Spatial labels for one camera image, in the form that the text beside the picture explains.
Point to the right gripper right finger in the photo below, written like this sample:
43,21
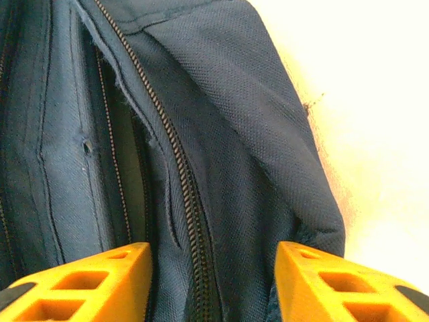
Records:
301,288

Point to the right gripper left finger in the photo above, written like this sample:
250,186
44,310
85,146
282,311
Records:
127,278

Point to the navy blue backpack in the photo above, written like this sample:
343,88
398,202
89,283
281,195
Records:
218,100

